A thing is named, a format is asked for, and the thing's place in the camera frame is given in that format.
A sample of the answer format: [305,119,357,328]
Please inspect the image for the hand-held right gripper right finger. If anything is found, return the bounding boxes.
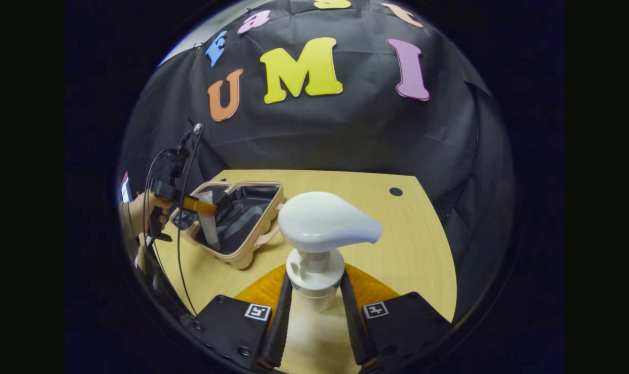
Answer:
[339,262,453,367]

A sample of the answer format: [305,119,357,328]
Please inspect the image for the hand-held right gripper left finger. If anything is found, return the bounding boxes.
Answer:
[182,262,294,370]

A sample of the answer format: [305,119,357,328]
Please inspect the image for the white skin care tube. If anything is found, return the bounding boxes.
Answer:
[196,191,222,251]

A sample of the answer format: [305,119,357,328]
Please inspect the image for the beige pink suitcase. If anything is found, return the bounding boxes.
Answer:
[169,180,286,270]

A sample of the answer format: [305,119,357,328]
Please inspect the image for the white pump bottle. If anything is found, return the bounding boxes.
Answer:
[277,191,384,312]

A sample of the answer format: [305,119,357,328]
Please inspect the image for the black cable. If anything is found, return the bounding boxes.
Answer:
[143,125,203,317]

